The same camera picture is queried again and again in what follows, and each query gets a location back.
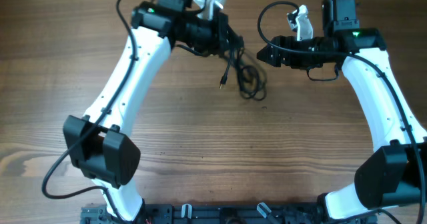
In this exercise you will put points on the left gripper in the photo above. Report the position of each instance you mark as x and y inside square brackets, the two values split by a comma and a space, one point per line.
[218, 43]

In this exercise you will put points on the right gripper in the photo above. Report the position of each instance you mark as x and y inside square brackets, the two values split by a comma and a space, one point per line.
[291, 60]

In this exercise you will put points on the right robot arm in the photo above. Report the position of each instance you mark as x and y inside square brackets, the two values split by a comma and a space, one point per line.
[395, 174]

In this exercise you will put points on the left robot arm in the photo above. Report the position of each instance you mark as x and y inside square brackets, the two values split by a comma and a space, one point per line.
[99, 142]

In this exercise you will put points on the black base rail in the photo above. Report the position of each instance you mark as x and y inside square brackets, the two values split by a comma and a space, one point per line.
[216, 214]

